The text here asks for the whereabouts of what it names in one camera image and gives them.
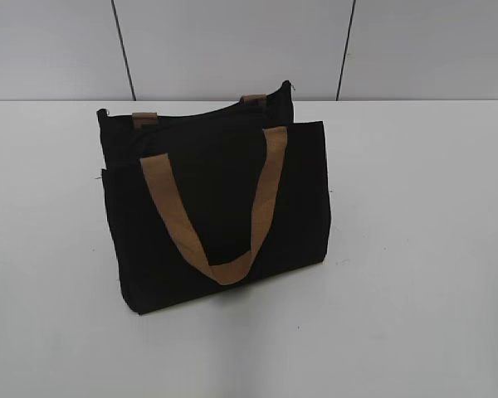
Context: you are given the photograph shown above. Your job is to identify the black tote bag tan handles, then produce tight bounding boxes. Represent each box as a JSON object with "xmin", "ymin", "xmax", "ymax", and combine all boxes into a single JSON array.
[{"xmin": 96, "ymin": 81, "xmax": 331, "ymax": 314}]

